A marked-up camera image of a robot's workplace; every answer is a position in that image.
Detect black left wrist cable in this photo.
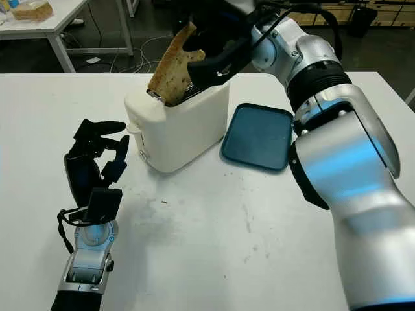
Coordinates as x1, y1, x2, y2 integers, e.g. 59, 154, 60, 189
57, 209, 87, 255

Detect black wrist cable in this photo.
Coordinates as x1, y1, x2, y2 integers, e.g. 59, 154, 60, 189
57, 209, 87, 255
255, 0, 343, 62

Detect bagged bread loaf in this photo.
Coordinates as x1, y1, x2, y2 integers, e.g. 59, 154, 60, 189
11, 0, 53, 21

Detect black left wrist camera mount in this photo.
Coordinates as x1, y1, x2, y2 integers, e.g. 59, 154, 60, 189
86, 187, 123, 225

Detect teal plastic tray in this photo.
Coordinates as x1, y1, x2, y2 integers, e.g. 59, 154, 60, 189
220, 102, 294, 172

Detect seeded bread slice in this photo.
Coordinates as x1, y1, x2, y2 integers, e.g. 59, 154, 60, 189
147, 21, 206, 106

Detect black trash bin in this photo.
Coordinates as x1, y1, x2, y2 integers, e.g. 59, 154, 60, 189
347, 6, 379, 38

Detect cream two-slot toaster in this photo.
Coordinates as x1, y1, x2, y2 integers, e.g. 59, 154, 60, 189
124, 73, 231, 174

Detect white side table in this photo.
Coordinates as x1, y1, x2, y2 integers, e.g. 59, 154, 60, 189
0, 0, 134, 74

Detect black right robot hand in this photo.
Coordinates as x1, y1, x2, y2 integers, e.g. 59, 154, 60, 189
186, 8, 257, 87

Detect wooden crate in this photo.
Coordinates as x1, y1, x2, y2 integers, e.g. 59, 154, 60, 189
291, 0, 415, 27

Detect white floor cables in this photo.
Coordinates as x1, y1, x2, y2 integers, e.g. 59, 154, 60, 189
108, 32, 172, 74

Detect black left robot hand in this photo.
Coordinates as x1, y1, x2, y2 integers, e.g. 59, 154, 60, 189
63, 119, 130, 209

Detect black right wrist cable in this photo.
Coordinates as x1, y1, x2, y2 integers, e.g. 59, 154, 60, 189
255, 0, 343, 62

